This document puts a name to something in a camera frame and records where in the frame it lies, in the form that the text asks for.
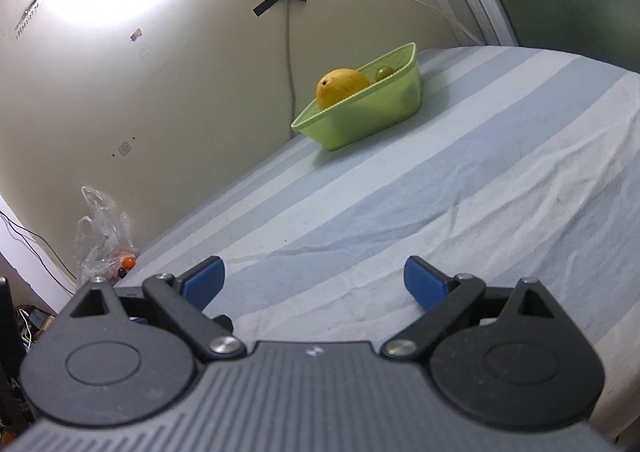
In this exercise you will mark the light green plastic basket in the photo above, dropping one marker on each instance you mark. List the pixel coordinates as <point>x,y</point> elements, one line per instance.
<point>370,112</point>

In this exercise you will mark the clear plastic bag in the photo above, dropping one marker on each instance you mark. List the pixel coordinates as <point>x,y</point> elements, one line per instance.
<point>102,227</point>

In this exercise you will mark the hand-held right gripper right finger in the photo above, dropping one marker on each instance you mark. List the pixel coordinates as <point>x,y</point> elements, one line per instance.
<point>422,282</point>

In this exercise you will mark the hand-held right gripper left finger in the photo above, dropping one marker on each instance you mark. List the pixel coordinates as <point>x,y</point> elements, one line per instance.
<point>205,279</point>

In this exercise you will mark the green cherry tomato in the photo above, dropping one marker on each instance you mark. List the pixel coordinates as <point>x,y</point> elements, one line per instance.
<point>384,73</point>

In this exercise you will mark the white wall outlet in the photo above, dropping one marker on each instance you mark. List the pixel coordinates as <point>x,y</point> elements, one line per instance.
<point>123,149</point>

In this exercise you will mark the small wall sticker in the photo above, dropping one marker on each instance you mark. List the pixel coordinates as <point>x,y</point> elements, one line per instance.
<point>135,35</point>

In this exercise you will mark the yellow grapefruit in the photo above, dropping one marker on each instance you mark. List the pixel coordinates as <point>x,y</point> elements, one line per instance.
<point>340,85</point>

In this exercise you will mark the dark bedside clutter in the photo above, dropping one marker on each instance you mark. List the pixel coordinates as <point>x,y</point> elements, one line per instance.
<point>30,327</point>

